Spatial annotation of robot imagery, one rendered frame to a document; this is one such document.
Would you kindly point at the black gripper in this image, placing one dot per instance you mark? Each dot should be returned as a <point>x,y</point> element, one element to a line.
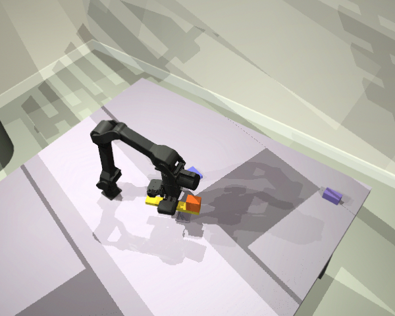
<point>168,205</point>

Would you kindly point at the blue rectangular block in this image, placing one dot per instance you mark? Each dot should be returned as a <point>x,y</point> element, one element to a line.
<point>194,170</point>

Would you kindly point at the purple rectangular block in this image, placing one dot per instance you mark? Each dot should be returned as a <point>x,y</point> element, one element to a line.
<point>332,196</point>

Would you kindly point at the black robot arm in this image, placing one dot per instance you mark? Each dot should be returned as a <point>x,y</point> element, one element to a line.
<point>162,157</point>

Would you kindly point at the yellow bar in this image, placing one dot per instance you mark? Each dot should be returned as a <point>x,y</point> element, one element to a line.
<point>192,204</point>

